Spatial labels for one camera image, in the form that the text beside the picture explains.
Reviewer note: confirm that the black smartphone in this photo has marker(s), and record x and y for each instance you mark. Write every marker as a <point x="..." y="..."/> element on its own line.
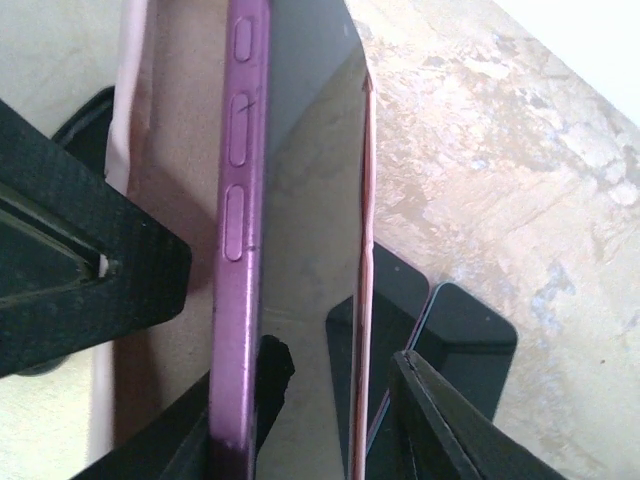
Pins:
<point x="400" y="294"/>

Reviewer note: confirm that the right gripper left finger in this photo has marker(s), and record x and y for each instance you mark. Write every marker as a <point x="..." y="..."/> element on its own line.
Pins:
<point x="176" y="444"/>

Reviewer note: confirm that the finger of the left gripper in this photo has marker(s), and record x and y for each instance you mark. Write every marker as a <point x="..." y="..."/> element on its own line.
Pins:
<point x="80" y="263"/>

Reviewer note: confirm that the phone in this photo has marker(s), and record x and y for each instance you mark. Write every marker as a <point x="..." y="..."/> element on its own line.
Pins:
<point x="465" y="341"/>
<point x="294" y="187"/>

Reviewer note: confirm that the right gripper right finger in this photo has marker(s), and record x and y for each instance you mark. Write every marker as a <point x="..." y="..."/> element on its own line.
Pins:
<point x="438" y="434"/>

